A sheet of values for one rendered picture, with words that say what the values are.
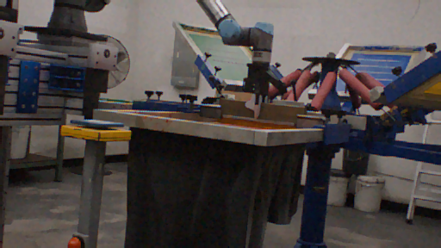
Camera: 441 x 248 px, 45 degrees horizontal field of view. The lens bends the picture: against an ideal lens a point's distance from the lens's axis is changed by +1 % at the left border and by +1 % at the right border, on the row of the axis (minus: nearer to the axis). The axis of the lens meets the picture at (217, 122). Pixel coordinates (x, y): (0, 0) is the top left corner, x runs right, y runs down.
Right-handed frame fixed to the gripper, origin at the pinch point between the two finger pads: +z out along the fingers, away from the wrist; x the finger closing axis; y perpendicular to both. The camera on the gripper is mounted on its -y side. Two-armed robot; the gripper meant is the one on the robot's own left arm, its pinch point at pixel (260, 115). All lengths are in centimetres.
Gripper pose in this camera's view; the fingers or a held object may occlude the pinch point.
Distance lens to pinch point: 201.7
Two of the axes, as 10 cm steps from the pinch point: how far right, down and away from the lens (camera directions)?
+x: -4.7, 0.0, -8.8
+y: -8.7, -1.1, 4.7
